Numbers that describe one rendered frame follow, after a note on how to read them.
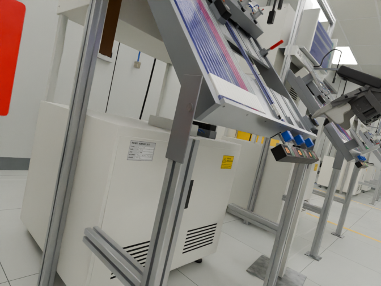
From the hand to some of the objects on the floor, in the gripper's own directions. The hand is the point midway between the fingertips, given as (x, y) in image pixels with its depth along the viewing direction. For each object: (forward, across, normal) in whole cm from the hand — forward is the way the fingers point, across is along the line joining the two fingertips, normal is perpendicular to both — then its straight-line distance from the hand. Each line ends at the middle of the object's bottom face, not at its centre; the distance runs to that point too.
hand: (317, 119), depth 73 cm
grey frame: (+79, -3, -31) cm, 85 cm away
